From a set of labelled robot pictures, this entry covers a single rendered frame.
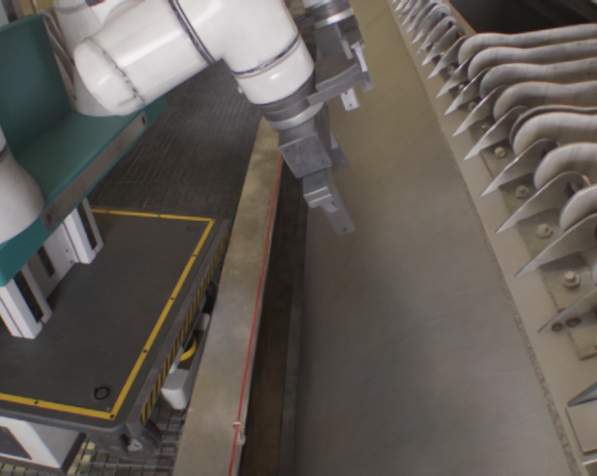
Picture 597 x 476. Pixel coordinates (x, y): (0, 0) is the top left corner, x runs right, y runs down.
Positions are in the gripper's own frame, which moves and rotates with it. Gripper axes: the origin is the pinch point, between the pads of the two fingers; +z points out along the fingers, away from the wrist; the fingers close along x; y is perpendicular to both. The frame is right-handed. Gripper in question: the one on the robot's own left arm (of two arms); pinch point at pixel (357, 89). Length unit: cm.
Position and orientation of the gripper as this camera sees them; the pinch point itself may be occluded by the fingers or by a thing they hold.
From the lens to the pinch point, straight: 99.6
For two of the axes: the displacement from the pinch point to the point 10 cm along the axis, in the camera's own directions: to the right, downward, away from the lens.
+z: 3.7, 8.5, 3.8
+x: 3.3, -5.0, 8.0
